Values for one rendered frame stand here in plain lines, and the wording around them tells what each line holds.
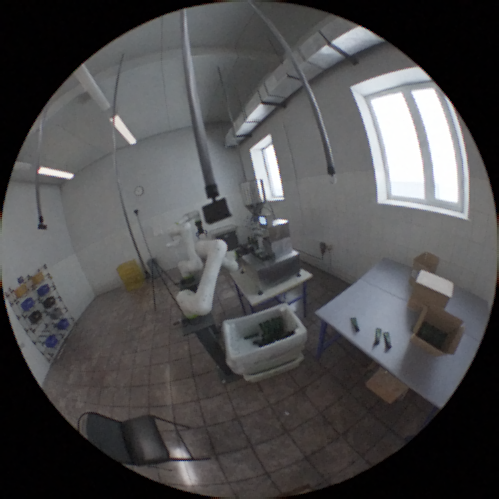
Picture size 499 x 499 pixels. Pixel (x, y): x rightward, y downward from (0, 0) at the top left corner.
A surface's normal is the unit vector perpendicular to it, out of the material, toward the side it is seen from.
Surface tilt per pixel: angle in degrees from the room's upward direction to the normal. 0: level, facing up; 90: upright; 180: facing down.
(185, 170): 90
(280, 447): 0
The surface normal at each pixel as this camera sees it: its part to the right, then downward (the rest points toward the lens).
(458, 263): -0.91, 0.31
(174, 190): 0.37, 0.25
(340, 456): -0.21, -0.92
